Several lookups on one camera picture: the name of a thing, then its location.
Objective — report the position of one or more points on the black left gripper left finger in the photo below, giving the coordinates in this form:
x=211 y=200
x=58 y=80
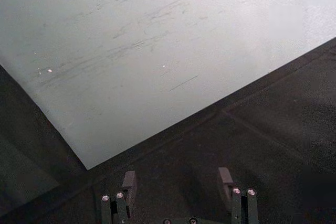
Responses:
x=128 y=190

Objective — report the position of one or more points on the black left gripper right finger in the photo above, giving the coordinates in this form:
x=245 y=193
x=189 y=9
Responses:
x=236 y=203

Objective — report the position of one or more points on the black table cloth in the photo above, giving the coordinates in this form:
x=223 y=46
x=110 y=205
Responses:
x=236 y=134

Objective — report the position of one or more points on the plain pale wall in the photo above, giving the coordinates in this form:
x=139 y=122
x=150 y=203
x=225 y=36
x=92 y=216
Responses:
x=147 y=51

